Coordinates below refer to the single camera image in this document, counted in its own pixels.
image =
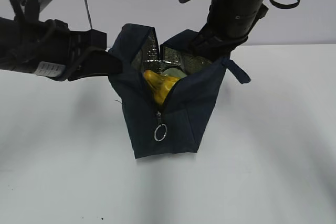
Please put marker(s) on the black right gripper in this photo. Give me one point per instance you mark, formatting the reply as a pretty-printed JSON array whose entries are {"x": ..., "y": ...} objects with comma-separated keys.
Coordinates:
[{"x": 210, "y": 45}]

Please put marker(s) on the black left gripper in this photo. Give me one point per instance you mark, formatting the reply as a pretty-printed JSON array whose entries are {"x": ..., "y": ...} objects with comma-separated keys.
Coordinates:
[{"x": 73, "y": 55}]

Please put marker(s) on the pale green lidded food container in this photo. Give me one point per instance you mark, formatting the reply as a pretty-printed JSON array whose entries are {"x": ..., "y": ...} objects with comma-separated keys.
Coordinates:
[{"x": 174, "y": 72}]

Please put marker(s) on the yellow toy pear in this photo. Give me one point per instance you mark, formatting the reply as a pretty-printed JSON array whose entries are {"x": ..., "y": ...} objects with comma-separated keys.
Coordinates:
[{"x": 159, "y": 85}]

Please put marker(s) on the dark blue zippered lunch bag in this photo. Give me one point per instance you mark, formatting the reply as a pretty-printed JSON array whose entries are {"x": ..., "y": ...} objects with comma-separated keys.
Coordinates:
[{"x": 179, "y": 124}]

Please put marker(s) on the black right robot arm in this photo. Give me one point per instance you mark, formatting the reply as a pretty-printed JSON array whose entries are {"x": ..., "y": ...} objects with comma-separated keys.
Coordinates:
[{"x": 228, "y": 24}]

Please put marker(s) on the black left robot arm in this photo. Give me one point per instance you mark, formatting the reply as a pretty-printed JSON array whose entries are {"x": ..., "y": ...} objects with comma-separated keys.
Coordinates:
[{"x": 20, "y": 44}]

